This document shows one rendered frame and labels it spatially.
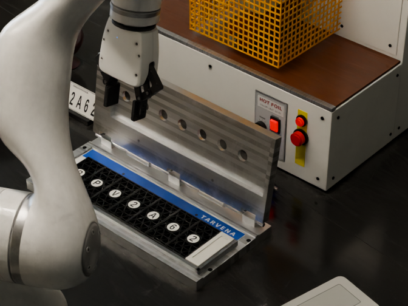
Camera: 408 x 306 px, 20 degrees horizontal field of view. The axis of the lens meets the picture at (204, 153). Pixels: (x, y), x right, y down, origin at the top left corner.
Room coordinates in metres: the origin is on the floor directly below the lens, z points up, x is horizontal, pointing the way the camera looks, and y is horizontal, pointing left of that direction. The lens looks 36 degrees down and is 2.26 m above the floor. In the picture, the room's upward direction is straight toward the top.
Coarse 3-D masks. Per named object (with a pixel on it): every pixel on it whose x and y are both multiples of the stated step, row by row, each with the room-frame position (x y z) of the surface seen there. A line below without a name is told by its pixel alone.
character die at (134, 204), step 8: (136, 192) 1.70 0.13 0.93; (144, 192) 1.70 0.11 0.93; (152, 192) 1.70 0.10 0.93; (128, 200) 1.68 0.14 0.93; (136, 200) 1.67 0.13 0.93; (144, 200) 1.68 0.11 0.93; (152, 200) 1.68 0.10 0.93; (112, 208) 1.65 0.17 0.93; (120, 208) 1.65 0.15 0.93; (128, 208) 1.65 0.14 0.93; (136, 208) 1.65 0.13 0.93; (144, 208) 1.65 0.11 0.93; (120, 216) 1.64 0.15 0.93; (128, 216) 1.63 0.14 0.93
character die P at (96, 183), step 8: (104, 168) 1.78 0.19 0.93; (96, 176) 1.75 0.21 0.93; (104, 176) 1.75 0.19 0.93; (112, 176) 1.75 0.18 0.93; (120, 176) 1.75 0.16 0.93; (88, 184) 1.74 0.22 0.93; (96, 184) 1.72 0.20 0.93; (104, 184) 1.73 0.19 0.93; (88, 192) 1.70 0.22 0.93; (96, 192) 1.70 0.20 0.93
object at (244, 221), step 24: (96, 144) 1.87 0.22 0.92; (144, 168) 1.79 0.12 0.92; (192, 192) 1.72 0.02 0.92; (216, 216) 1.64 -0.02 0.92; (240, 216) 1.64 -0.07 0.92; (120, 240) 1.58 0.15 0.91; (240, 240) 1.57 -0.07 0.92; (168, 264) 1.51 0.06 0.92; (216, 264) 1.51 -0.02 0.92; (192, 288) 1.47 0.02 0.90
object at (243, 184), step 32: (96, 96) 1.90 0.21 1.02; (160, 96) 1.81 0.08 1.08; (192, 96) 1.76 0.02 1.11; (96, 128) 1.88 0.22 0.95; (128, 128) 1.83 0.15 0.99; (160, 128) 1.79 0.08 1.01; (192, 128) 1.75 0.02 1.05; (224, 128) 1.70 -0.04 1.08; (256, 128) 1.65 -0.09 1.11; (160, 160) 1.77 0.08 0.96; (192, 160) 1.72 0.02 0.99; (224, 160) 1.69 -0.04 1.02; (256, 160) 1.65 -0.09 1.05; (224, 192) 1.66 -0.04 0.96; (256, 192) 1.62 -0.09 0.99
